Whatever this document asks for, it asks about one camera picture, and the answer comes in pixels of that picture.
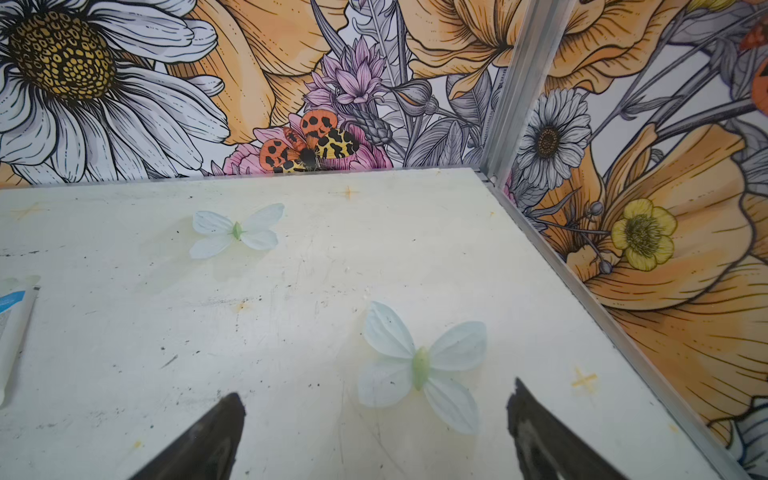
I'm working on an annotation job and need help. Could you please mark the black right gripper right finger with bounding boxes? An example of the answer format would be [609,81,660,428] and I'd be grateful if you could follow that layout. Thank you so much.
[506,378,625,480]

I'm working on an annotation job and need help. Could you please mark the white blue sachet packet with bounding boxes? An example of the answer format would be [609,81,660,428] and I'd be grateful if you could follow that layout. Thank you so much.
[0,275,40,404]

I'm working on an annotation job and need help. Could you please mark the aluminium corner post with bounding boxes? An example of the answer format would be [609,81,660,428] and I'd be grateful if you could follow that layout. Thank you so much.
[481,1,574,191]

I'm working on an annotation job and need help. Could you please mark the near pale butterfly decoration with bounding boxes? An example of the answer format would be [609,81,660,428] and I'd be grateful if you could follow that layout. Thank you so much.
[357,302,488,435]

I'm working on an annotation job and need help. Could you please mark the far pale butterfly decoration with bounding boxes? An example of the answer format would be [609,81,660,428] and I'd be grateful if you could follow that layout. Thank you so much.
[189,203,285,260]

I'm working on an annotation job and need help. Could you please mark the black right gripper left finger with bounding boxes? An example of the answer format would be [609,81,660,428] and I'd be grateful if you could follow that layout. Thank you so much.
[131,392,246,480]

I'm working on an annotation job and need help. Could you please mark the pale butterfly decoration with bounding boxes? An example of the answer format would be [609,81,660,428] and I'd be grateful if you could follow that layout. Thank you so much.
[357,302,488,435]
[189,203,285,260]

